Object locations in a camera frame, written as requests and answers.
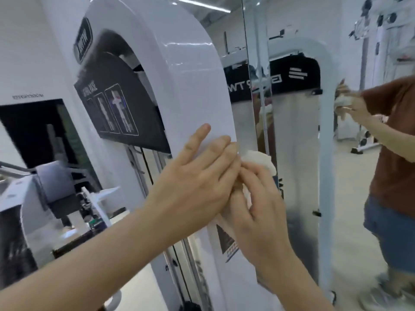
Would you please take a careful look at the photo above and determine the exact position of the black exercise instruction placard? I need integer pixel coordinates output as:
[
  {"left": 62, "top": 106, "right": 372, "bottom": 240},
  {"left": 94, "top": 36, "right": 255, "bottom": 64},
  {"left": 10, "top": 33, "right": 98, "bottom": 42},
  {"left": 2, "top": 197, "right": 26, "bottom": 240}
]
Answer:
[{"left": 73, "top": 30, "right": 172, "bottom": 155}]

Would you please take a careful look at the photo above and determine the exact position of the white gym machine frame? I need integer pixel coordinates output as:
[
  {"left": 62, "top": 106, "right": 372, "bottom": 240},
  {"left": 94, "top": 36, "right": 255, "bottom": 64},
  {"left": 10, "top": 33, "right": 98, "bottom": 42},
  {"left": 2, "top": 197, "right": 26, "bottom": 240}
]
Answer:
[{"left": 0, "top": 0, "right": 260, "bottom": 311}]

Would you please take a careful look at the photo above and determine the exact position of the person's right hand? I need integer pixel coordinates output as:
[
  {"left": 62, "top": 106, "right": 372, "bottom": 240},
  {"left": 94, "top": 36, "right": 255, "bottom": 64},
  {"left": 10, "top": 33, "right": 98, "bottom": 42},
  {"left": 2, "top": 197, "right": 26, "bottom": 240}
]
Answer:
[{"left": 222, "top": 162, "right": 294, "bottom": 276}]

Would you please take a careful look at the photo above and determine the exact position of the black square cushion pad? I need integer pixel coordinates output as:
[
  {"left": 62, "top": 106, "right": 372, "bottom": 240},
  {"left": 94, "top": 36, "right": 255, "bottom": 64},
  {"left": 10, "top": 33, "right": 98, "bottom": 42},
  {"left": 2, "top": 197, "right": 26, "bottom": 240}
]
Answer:
[{"left": 35, "top": 161, "right": 82, "bottom": 220}]

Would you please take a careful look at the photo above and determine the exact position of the person's left forearm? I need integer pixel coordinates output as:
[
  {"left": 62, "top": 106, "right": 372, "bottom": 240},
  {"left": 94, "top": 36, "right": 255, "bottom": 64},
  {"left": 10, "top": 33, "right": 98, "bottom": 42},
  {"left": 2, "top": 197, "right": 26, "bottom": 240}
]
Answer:
[{"left": 0, "top": 209, "right": 182, "bottom": 311}]

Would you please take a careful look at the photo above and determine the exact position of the person's left hand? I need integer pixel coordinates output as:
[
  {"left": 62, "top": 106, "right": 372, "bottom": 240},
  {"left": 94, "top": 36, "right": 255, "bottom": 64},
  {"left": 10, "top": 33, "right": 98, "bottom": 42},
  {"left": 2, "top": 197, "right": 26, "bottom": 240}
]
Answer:
[{"left": 144, "top": 123, "right": 243, "bottom": 238}]

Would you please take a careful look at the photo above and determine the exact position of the white cleaning wipe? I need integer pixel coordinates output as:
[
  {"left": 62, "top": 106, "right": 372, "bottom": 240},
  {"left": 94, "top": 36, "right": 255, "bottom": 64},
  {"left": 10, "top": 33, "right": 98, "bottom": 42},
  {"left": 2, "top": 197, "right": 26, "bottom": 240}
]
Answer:
[{"left": 220, "top": 150, "right": 278, "bottom": 238}]

